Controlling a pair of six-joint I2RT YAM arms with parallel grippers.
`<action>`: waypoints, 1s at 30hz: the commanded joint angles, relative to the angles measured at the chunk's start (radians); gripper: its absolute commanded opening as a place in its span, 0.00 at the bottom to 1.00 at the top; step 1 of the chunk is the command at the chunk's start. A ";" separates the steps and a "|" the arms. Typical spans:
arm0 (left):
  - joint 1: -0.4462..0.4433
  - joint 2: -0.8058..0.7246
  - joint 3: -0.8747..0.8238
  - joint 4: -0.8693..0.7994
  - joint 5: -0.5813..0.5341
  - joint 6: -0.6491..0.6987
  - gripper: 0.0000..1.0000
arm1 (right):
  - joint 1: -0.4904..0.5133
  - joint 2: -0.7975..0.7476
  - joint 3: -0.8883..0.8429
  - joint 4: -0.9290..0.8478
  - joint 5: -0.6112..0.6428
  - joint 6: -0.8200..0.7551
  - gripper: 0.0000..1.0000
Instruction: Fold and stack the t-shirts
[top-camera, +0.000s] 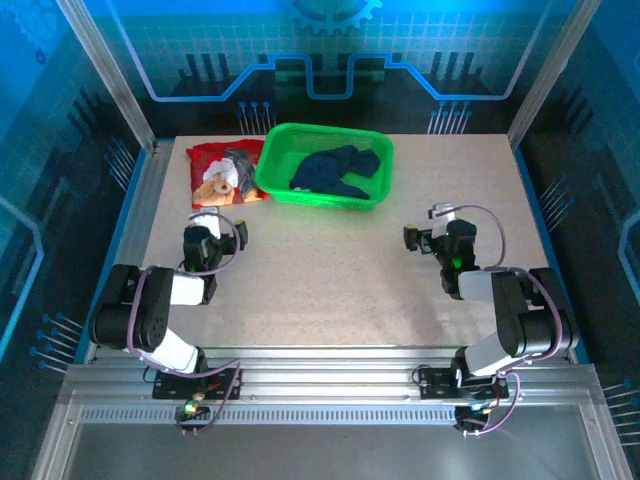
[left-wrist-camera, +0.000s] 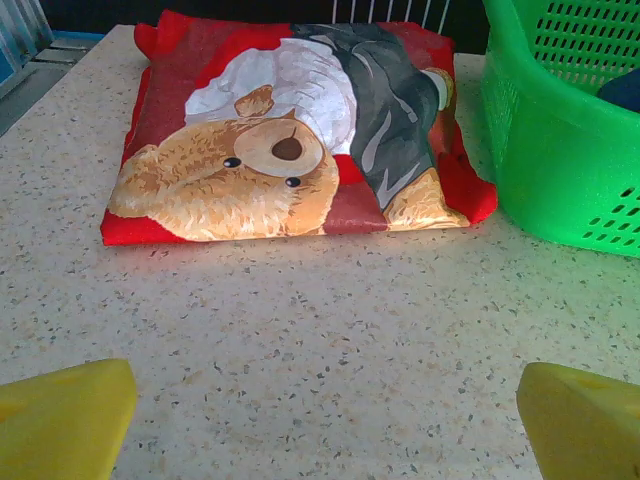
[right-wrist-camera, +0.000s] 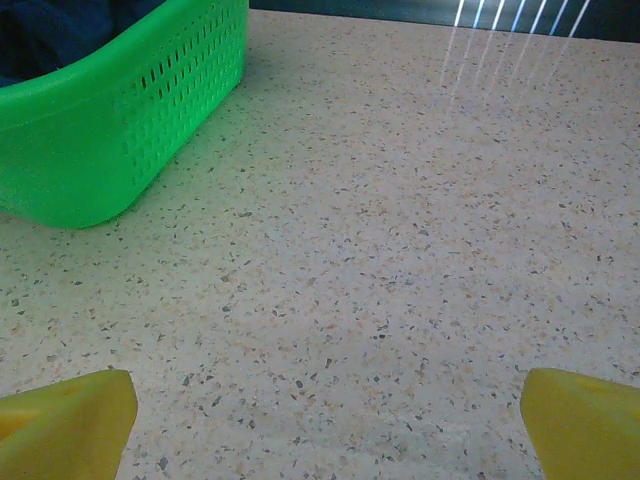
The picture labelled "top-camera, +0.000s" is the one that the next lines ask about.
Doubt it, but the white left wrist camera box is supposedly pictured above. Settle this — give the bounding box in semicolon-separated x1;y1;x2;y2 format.
188;209;222;240

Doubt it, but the green plastic basket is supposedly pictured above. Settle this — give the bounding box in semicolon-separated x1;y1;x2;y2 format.
254;122;395;213

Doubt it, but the aluminium frame post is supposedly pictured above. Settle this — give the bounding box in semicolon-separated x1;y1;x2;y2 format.
507;0;604;149
55;0;160;151

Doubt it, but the slotted grey cable duct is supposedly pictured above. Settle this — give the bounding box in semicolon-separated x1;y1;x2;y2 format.
77;403;589;427

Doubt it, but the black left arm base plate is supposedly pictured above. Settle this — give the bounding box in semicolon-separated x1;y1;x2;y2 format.
151;367;242;401

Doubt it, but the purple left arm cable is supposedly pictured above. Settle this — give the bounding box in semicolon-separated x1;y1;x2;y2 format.
127;212;245;437

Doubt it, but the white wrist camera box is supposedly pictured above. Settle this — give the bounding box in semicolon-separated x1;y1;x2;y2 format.
427;202;457;227
188;209;222;240

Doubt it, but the blue table edge strip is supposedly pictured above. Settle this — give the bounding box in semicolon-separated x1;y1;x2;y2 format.
512;144;592;365
73;147;151;364

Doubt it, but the aluminium side rail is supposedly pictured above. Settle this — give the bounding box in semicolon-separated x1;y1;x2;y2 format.
84;140;175;364

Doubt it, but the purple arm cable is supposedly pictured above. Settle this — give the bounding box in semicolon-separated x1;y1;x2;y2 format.
127;212;245;437
434;203;571;439

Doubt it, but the aluminium frame rail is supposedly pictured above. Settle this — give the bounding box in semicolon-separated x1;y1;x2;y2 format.
62;344;609;406

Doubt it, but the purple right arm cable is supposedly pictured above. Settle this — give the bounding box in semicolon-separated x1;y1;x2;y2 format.
434;203;571;439

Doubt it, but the navy blue t-shirt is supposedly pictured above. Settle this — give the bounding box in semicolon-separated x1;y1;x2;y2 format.
288;144;382;201

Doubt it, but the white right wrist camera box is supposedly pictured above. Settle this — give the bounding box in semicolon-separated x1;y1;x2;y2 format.
427;202;457;227

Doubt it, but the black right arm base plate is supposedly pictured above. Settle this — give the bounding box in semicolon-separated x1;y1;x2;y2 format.
417;367;510;401

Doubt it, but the red t-shirt with bear print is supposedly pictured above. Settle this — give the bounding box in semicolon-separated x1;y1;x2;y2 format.
185;138;271;211

